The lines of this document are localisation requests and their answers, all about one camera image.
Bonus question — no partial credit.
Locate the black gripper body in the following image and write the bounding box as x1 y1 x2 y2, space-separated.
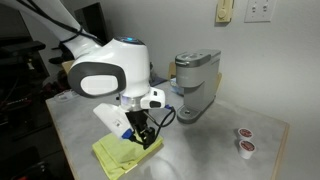
126 110 148 135

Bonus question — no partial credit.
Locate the white light switch plate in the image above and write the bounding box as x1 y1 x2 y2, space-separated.
244 0 277 23

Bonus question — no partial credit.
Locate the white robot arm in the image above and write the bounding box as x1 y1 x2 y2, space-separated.
0 0 165 148

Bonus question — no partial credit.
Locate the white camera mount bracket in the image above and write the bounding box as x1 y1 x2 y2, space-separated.
93 103 133 139

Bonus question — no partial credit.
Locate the blue wipes box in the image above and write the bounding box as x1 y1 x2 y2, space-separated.
170 78 184 96

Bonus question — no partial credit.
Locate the coffee pod cup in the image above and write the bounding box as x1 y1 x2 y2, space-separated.
239 140 256 159
238 128 253 140

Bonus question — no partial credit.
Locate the grey pod coffee machine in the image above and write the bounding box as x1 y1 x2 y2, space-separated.
175 49 221 124

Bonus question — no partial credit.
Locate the beige wall thermostat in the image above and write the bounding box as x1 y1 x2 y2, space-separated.
216 0 234 23

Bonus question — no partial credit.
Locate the coffee pod cup near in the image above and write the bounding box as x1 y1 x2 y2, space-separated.
239 140 256 159

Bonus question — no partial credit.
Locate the dark blue cloth mat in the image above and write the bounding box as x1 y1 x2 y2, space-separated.
149 70 166 87

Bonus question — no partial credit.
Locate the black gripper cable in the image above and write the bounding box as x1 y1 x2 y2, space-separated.
129 105 177 145

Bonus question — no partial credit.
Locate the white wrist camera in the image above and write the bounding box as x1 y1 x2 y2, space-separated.
140 87 165 109

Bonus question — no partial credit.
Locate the coffee pod cup far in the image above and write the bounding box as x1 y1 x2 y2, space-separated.
238 128 253 140

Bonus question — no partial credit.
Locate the yellow-green cloth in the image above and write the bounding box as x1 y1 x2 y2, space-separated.
92 133 163 180

